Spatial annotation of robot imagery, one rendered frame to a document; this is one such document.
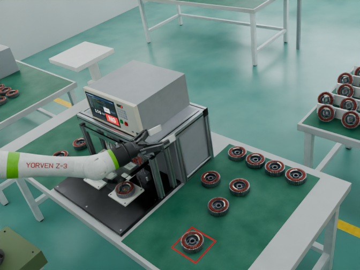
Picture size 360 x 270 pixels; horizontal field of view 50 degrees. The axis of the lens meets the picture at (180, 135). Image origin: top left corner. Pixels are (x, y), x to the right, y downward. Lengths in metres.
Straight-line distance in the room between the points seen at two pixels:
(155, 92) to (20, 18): 5.12
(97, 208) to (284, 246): 1.02
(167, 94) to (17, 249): 1.09
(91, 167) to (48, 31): 5.69
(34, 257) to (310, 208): 1.38
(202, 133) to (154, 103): 0.38
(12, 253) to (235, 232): 1.10
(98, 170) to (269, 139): 2.40
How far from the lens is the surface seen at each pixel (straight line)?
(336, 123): 2.66
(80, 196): 2.35
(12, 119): 3.52
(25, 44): 7.01
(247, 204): 2.09
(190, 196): 2.17
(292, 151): 3.61
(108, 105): 2.11
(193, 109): 2.19
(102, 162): 1.62
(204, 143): 2.29
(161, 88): 2.03
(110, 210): 2.19
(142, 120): 1.98
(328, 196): 2.15
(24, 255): 2.09
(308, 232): 1.98
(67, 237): 3.27
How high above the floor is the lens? 2.26
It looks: 35 degrees down
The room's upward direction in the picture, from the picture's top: 11 degrees counter-clockwise
